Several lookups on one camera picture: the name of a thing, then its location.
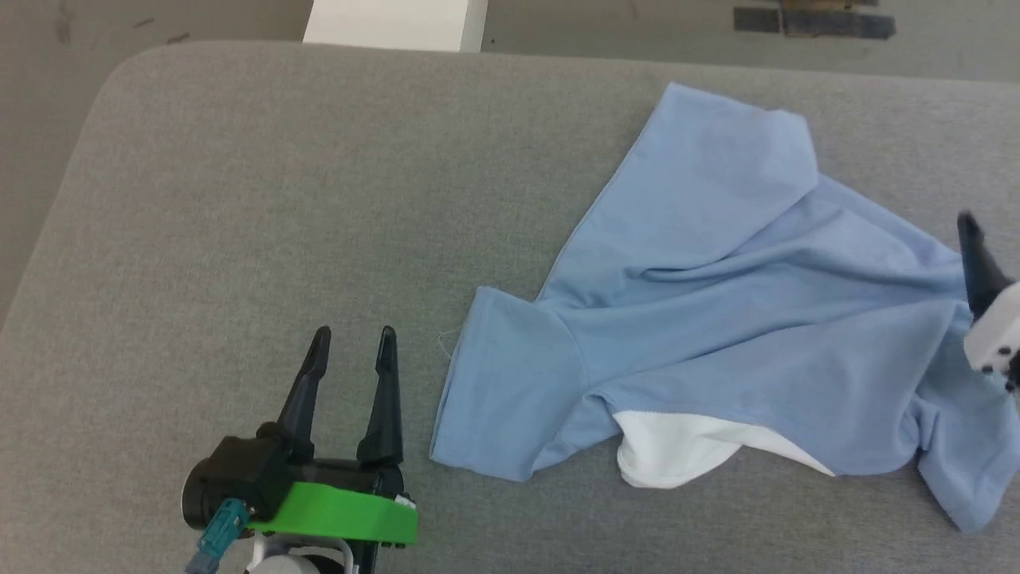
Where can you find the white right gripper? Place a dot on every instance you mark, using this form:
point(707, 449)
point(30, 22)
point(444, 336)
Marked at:
point(996, 335)

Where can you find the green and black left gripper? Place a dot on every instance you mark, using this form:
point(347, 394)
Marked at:
point(343, 510)

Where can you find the light blue and white T-shirt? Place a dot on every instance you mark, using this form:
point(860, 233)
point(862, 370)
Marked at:
point(717, 319)

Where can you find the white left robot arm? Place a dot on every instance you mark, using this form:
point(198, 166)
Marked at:
point(291, 562)

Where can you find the grey fabric sofa cushion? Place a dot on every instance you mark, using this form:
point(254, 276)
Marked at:
point(279, 199)

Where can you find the large black floor tape patch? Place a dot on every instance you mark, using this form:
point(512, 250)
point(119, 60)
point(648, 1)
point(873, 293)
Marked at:
point(841, 24)

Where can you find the small black floor tape patch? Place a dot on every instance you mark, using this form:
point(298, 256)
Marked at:
point(757, 19)

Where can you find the white rectangular box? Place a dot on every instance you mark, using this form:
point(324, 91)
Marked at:
point(394, 22)

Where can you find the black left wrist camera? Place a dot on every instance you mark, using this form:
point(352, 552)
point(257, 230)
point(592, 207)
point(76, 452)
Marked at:
point(231, 474)

